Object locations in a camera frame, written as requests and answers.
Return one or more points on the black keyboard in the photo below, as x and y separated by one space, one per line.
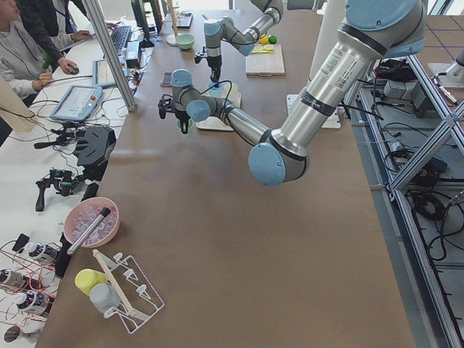
120 37

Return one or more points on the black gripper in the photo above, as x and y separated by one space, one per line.
214 65
181 116

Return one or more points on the steel muddler in bowl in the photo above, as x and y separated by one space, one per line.
87 232

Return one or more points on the beige rabbit print tray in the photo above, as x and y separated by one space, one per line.
215 124

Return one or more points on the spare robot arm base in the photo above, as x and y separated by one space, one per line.
448 76

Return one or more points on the upper lemon half slice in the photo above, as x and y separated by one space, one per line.
258 49

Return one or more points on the grey folded cloth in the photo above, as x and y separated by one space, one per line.
166 80

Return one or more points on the aluminium frame post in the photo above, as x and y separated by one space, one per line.
96 17

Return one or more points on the copper wire bottle rack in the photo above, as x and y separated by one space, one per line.
21 273

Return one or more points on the wooden cup tree stand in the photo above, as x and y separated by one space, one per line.
171 38

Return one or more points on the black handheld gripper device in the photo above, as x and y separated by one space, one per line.
63 182

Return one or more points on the yellow bottle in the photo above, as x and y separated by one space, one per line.
87 278

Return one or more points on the grey lidded jar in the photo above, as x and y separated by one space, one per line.
103 296

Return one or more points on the blue teach pendant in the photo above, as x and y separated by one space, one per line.
77 103
102 74

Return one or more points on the cream yellow plastic cup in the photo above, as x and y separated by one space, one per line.
231 91

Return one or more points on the pale green bowl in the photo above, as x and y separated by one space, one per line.
184 41

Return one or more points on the mint green plastic cup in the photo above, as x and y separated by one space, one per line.
185 128

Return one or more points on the green lime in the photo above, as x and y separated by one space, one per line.
272 39

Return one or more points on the bamboo cutting board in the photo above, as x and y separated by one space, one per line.
266 64

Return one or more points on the light blue plastic cup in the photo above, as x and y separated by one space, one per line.
214 90

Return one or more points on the white wire dish rack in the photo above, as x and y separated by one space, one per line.
140 301

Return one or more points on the seated person grey hoodie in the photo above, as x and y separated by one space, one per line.
21 57

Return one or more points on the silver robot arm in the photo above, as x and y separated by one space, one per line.
224 29
370 30

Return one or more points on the upper whole yellow lemon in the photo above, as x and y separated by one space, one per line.
263 40

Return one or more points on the black moulded case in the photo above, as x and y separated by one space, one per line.
93 149

